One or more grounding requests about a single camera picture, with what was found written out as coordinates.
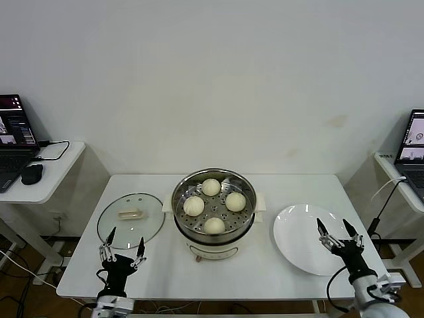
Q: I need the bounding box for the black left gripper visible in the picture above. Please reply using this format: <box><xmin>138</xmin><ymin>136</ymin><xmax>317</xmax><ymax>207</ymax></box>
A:
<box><xmin>98</xmin><ymin>226</ymin><xmax>148</xmax><ymax>297</ymax></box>

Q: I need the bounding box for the white side table with mouse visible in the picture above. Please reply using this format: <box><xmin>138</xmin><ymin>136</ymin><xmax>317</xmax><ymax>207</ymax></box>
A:
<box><xmin>0</xmin><ymin>140</ymin><xmax>86</xmax><ymax>286</ymax></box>

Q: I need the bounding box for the perforated steel steamer basket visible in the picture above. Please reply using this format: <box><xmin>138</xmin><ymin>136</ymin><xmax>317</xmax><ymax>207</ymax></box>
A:
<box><xmin>162</xmin><ymin>168</ymin><xmax>268</xmax><ymax>235</ymax></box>

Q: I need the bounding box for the black computer mouse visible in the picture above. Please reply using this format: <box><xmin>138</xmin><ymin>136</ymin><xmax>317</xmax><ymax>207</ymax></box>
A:
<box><xmin>21</xmin><ymin>163</ymin><xmax>44</xmax><ymax>186</ymax></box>

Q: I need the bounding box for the black laptop with red screen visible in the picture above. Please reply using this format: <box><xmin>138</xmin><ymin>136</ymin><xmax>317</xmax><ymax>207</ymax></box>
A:
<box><xmin>0</xmin><ymin>94</ymin><xmax>41</xmax><ymax>194</ymax></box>

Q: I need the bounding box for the round glass pot lid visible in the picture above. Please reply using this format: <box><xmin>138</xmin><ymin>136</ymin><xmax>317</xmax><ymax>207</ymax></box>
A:
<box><xmin>96</xmin><ymin>192</ymin><xmax>166</xmax><ymax>250</ymax></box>

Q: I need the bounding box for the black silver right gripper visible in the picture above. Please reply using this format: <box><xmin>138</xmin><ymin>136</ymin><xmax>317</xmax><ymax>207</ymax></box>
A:
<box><xmin>316</xmin><ymin>217</ymin><xmax>378</xmax><ymax>283</ymax></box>

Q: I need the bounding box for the white floor cable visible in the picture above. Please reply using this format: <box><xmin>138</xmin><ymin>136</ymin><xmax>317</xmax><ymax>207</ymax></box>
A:
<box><xmin>0</xmin><ymin>248</ymin><xmax>59</xmax><ymax>289</ymax></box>

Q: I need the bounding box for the white steamed baozi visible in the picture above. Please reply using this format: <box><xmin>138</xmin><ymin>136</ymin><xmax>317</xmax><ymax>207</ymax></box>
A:
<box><xmin>201</xmin><ymin>178</ymin><xmax>221</xmax><ymax>196</ymax></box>
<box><xmin>183</xmin><ymin>195</ymin><xmax>205</xmax><ymax>217</ymax></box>
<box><xmin>203</xmin><ymin>217</ymin><xmax>226</xmax><ymax>235</ymax></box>
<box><xmin>225</xmin><ymin>192</ymin><xmax>246</xmax><ymax>213</ymax></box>

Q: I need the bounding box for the black laptop cable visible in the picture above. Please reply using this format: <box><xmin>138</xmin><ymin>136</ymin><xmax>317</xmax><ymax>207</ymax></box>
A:
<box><xmin>31</xmin><ymin>140</ymin><xmax>70</xmax><ymax>162</ymax></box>

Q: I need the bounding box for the white round plate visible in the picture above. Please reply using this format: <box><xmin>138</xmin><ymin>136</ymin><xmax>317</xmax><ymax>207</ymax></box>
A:
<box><xmin>273</xmin><ymin>203</ymin><xmax>356</xmax><ymax>276</ymax></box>

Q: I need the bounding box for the black laptop with grey screen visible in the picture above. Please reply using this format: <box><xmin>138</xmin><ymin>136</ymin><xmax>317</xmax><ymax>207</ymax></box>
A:
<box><xmin>394</xmin><ymin>109</ymin><xmax>424</xmax><ymax>203</ymax></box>

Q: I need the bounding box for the white laptop cable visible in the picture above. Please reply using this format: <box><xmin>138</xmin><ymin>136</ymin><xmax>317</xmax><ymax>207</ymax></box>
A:
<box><xmin>370</xmin><ymin>177</ymin><xmax>407</xmax><ymax>202</ymax></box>

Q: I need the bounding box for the black cable with power adapter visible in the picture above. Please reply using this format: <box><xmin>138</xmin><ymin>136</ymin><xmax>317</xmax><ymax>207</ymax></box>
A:
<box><xmin>368</xmin><ymin>180</ymin><xmax>407</xmax><ymax>240</ymax></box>

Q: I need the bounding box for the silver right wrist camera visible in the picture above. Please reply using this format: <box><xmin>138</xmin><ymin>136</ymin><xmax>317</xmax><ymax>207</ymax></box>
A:
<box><xmin>378</xmin><ymin>274</ymin><xmax>405</xmax><ymax>299</ymax></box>

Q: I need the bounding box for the cream electric cooker pot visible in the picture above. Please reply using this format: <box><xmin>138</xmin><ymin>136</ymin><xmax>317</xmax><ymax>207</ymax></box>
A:
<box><xmin>165</xmin><ymin>211</ymin><xmax>265</xmax><ymax>264</ymax></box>

